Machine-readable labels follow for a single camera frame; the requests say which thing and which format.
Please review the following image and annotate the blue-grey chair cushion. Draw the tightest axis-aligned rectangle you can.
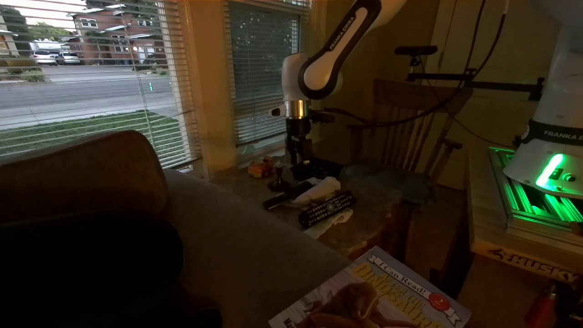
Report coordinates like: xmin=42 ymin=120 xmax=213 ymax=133
xmin=337 ymin=158 xmax=437 ymax=206

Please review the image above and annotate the wooden rocking chair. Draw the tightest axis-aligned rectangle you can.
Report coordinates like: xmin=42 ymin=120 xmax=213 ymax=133
xmin=345 ymin=76 xmax=476 ymax=264

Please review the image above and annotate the wide white window blind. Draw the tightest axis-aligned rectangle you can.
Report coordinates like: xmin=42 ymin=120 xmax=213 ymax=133
xmin=0 ymin=0 xmax=201 ymax=173

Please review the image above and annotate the wooden side table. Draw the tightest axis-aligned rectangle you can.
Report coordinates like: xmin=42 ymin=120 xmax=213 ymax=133
xmin=213 ymin=162 xmax=410 ymax=264

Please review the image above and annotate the narrow white window blind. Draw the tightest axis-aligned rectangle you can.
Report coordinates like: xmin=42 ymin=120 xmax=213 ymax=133
xmin=222 ymin=0 xmax=310 ymax=149

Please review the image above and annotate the white paper sheet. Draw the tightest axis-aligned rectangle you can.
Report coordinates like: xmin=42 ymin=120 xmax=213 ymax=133
xmin=301 ymin=207 xmax=355 ymax=240

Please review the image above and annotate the grey-green fabric couch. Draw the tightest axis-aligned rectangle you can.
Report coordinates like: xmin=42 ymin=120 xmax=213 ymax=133
xmin=0 ymin=129 xmax=352 ymax=328

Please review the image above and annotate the white Husky cart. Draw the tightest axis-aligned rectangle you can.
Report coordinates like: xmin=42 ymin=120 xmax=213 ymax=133
xmin=465 ymin=140 xmax=583 ymax=286

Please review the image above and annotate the green-lit robot base plate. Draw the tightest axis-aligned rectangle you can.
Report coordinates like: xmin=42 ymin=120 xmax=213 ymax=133
xmin=488 ymin=144 xmax=583 ymax=231

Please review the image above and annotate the red tool handle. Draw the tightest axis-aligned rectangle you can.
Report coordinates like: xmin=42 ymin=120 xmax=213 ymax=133
xmin=523 ymin=280 xmax=561 ymax=328

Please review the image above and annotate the black remote control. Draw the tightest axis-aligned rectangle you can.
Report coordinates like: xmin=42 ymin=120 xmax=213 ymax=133
xmin=261 ymin=182 xmax=315 ymax=213

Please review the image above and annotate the black boom bar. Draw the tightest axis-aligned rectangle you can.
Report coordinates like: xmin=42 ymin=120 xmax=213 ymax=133
xmin=405 ymin=65 xmax=547 ymax=102

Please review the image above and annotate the dark throw pillow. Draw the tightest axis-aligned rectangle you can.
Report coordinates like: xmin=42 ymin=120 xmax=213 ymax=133
xmin=0 ymin=211 xmax=224 ymax=328

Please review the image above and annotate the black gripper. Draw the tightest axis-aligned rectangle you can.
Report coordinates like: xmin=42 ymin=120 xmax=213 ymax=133
xmin=284 ymin=116 xmax=317 ymax=180

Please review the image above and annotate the small dark cup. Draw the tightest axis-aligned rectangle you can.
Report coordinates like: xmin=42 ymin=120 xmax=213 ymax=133
xmin=268 ymin=158 xmax=288 ymax=193

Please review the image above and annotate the thin black camera cable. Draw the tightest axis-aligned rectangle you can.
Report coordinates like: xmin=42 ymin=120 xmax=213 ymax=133
xmin=448 ymin=111 xmax=519 ymax=151

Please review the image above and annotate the white parked vehicle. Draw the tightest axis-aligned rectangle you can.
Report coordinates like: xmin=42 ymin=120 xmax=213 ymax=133
xmin=28 ymin=38 xmax=84 ymax=67

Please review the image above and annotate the black camera on stand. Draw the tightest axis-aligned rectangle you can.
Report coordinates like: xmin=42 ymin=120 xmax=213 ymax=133
xmin=394 ymin=42 xmax=439 ymax=69

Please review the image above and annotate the small orange object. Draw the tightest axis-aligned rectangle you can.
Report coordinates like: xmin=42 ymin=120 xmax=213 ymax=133
xmin=246 ymin=156 xmax=275 ymax=180

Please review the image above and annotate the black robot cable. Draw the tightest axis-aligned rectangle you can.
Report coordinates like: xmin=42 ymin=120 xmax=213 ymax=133
xmin=319 ymin=0 xmax=510 ymax=131

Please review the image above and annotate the black ribbed grille object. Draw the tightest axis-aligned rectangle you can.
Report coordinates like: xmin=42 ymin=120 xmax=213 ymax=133
xmin=297 ymin=187 xmax=359 ymax=231

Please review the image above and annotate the dinosaur magazine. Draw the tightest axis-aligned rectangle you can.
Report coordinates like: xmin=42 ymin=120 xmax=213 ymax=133
xmin=266 ymin=244 xmax=474 ymax=328

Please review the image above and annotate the white rolled object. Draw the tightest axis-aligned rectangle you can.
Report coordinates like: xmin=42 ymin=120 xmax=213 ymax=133
xmin=294 ymin=175 xmax=345 ymax=206

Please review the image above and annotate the red brick building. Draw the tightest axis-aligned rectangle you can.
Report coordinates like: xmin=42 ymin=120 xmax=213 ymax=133
xmin=64 ymin=0 xmax=168 ymax=65

